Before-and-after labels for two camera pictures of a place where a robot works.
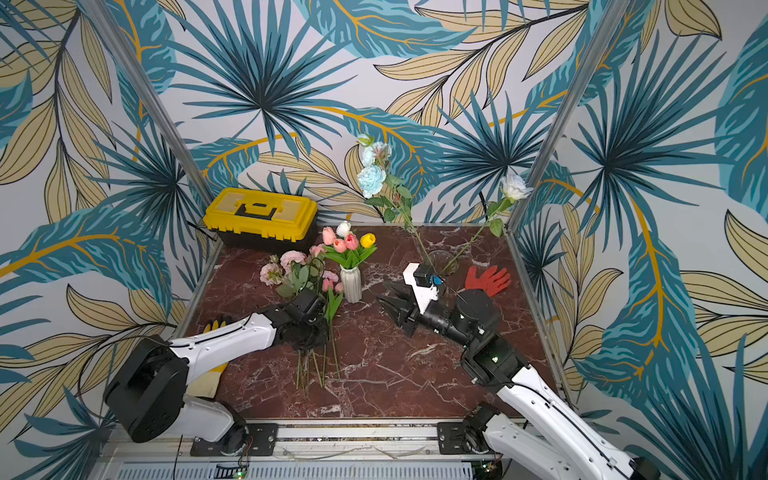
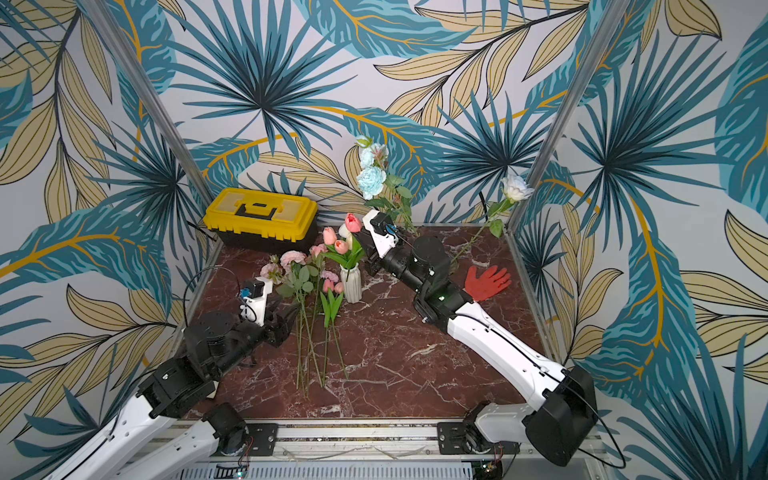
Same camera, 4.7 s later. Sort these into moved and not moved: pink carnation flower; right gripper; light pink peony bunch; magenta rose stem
Moved: right gripper
Not moved: light pink peony bunch; pink carnation flower; magenta rose stem
